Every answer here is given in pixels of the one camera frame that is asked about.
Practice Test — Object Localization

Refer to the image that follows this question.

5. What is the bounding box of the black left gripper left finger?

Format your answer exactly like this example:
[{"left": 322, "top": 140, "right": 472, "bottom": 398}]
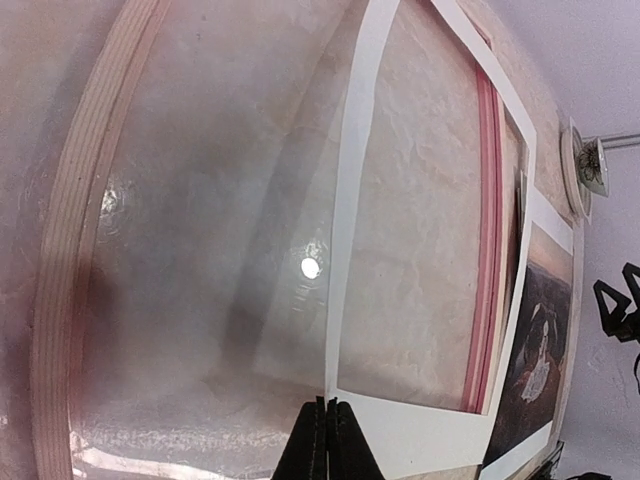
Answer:
[{"left": 271, "top": 397, "right": 327, "bottom": 480}]

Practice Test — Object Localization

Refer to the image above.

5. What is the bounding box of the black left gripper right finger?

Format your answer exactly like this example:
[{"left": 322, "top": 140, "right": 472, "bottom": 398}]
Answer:
[{"left": 326, "top": 398, "right": 384, "bottom": 480}]

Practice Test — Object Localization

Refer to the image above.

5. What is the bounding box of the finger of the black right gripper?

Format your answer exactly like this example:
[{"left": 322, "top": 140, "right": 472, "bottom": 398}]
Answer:
[{"left": 593, "top": 264, "right": 640, "bottom": 340}]

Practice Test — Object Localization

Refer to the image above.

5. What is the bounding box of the white mat board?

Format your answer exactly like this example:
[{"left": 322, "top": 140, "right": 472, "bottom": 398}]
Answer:
[{"left": 325, "top": 1, "right": 537, "bottom": 479}]

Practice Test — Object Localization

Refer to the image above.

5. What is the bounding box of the photo print with white border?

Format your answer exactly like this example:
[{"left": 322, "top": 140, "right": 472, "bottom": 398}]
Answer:
[{"left": 479, "top": 182, "right": 574, "bottom": 479}]

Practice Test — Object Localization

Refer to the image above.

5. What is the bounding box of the pink wooden picture frame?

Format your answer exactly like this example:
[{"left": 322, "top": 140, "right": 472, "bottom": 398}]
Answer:
[{"left": 29, "top": 1, "right": 504, "bottom": 479}]

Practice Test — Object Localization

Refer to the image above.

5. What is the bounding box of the green teacup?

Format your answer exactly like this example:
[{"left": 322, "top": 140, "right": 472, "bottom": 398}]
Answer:
[{"left": 578, "top": 137, "right": 610, "bottom": 198}]

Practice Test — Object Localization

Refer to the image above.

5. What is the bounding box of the right aluminium post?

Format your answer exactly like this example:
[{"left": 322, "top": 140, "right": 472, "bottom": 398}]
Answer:
[{"left": 600, "top": 133, "right": 640, "bottom": 150}]

